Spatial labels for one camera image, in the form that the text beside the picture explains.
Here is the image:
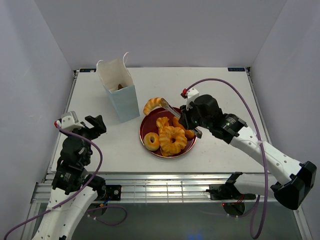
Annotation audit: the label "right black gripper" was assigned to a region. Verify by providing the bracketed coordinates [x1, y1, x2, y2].
[178, 101, 211, 131]

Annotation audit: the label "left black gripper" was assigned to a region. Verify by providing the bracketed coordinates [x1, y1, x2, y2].
[60, 114, 106, 164]

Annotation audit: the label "large round bread roll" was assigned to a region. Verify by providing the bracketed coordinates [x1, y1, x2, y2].
[172, 116, 195, 140]

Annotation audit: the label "metal serving tongs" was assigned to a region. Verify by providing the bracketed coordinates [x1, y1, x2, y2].
[160, 98, 203, 139]

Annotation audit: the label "golden croissant bread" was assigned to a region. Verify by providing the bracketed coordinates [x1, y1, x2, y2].
[143, 97, 162, 116]

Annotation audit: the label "small glazed donut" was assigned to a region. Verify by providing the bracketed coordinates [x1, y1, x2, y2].
[143, 132, 160, 151]

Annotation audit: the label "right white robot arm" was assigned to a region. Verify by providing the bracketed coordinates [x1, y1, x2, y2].
[179, 91, 317, 210]

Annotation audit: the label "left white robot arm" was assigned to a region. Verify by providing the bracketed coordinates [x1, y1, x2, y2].
[33, 111, 107, 240]

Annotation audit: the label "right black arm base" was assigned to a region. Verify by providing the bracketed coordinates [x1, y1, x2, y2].
[205, 184, 256, 201]

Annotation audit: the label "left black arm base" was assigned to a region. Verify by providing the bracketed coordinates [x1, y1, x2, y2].
[96, 185, 122, 201]

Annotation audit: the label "small twisted orange bread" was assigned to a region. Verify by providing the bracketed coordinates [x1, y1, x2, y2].
[156, 116, 170, 134]

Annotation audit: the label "light blue paper bag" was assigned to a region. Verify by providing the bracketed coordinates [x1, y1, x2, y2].
[96, 52, 140, 123]

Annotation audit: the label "dark red round plate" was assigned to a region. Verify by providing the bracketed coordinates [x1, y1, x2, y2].
[139, 107, 197, 159]

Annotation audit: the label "left blue table label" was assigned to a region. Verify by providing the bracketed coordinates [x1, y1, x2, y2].
[79, 68, 97, 73]

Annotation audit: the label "blue table label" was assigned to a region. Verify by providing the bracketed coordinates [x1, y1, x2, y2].
[227, 67, 246, 72]
[79, 68, 97, 73]

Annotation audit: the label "right blue table label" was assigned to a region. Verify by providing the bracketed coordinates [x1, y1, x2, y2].
[227, 67, 246, 72]

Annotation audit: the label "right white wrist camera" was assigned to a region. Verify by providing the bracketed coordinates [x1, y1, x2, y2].
[180, 88, 200, 110]

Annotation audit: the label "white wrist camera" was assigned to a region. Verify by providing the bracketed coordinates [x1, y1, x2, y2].
[54, 111, 85, 132]
[180, 88, 200, 110]

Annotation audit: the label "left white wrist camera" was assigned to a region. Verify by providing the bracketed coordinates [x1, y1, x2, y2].
[54, 111, 85, 132]

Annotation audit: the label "large fluted ring bread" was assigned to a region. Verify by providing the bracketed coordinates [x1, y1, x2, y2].
[159, 126, 187, 157]

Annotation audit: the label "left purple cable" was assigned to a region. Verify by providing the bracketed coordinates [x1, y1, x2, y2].
[3, 124, 128, 240]

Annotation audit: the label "aluminium frame rail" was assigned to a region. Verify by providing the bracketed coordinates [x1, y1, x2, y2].
[29, 172, 301, 204]

